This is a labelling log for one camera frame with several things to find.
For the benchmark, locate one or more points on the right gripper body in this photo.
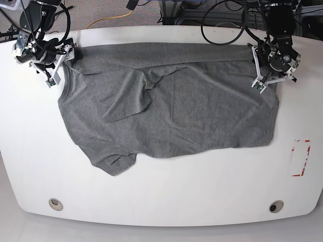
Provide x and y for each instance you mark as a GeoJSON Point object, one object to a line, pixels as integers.
{"type": "Point", "coordinates": [46, 62]}

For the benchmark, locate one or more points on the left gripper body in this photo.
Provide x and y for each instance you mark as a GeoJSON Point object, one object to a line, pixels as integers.
{"type": "Point", "coordinates": [276, 60]}

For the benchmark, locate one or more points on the grey T-shirt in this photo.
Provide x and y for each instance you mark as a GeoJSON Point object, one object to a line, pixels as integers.
{"type": "Point", "coordinates": [163, 100]}

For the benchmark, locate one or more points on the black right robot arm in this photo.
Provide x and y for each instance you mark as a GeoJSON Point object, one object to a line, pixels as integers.
{"type": "Point", "coordinates": [38, 18]}

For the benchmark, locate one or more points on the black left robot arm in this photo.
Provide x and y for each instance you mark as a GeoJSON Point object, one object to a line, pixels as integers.
{"type": "Point", "coordinates": [278, 19]}

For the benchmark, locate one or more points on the black tripod stand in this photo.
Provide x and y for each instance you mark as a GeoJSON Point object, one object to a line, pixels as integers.
{"type": "Point", "coordinates": [12, 31]}

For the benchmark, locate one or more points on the red tape rectangle marking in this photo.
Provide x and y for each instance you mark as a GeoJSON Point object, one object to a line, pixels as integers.
{"type": "Point", "coordinates": [299, 157]}

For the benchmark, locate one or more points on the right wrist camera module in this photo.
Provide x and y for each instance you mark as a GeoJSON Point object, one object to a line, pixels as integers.
{"type": "Point", "coordinates": [53, 81]}

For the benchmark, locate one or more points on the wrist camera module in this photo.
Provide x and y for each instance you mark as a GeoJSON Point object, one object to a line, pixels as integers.
{"type": "Point", "coordinates": [260, 86]}
{"type": "Point", "coordinates": [53, 81]}

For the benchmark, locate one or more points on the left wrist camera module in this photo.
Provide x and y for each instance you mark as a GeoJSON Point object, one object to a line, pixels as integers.
{"type": "Point", "coordinates": [260, 86]}

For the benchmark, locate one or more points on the aluminium frame post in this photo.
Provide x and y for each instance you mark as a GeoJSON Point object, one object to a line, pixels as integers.
{"type": "Point", "coordinates": [170, 12]}

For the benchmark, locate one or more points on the right table cable grommet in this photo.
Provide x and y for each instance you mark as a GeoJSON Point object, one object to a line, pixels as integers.
{"type": "Point", "coordinates": [276, 206]}

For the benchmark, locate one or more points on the table cable grommet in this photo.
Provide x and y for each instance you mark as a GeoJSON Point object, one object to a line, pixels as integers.
{"type": "Point", "coordinates": [276, 206]}
{"type": "Point", "coordinates": [55, 204]}

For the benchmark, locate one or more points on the left table cable grommet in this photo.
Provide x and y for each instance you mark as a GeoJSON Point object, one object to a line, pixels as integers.
{"type": "Point", "coordinates": [55, 204]}

